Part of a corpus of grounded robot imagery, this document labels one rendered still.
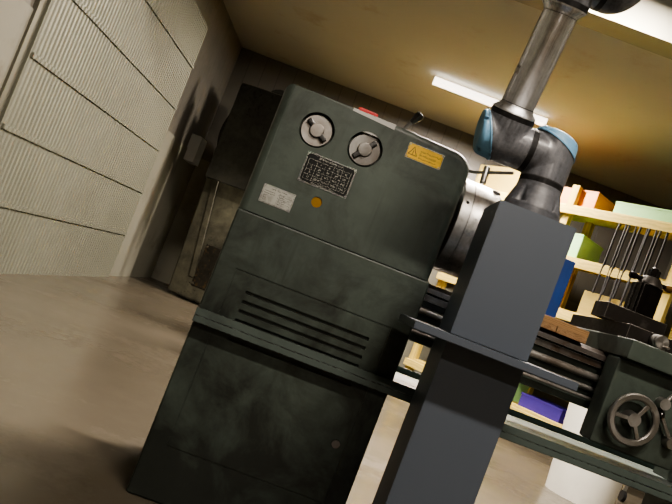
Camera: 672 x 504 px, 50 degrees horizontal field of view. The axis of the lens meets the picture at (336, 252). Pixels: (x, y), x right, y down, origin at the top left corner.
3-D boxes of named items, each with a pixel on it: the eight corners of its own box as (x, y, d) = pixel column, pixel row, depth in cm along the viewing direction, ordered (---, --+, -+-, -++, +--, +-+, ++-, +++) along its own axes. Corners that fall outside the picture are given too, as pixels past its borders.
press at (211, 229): (278, 329, 850) (355, 131, 860) (267, 336, 730) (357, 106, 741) (176, 289, 853) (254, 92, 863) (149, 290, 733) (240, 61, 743)
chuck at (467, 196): (445, 254, 215) (474, 163, 224) (417, 275, 245) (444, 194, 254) (456, 258, 215) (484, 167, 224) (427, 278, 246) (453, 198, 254)
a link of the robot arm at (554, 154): (571, 188, 179) (590, 138, 179) (522, 168, 178) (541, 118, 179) (554, 193, 191) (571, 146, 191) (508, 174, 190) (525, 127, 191)
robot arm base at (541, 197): (564, 225, 177) (578, 188, 177) (507, 203, 177) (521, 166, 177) (547, 230, 192) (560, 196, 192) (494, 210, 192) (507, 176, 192)
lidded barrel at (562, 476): (606, 504, 500) (638, 417, 502) (627, 526, 447) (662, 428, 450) (532, 474, 508) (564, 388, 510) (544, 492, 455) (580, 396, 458)
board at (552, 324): (496, 309, 217) (500, 296, 217) (466, 302, 253) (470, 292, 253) (585, 344, 219) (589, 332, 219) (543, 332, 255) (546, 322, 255)
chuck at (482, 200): (456, 258, 215) (484, 167, 224) (427, 278, 246) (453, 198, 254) (483, 269, 216) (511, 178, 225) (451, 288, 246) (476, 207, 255)
